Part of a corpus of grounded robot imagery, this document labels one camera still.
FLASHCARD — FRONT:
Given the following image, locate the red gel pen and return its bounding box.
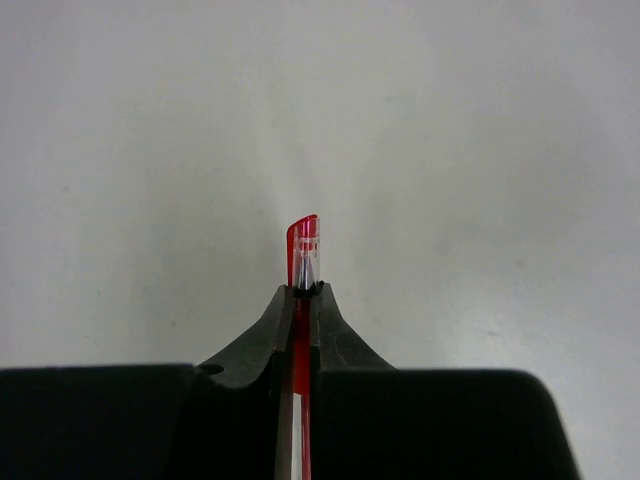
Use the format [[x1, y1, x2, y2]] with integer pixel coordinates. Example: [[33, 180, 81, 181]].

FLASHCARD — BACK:
[[273, 214, 320, 479]]

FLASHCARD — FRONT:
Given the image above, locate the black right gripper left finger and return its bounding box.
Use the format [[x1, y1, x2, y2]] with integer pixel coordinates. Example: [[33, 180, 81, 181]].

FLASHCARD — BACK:
[[1, 287, 294, 479]]

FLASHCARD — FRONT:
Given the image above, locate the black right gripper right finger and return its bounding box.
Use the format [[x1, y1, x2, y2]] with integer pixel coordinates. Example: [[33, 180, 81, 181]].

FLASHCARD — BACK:
[[311, 285, 579, 479]]

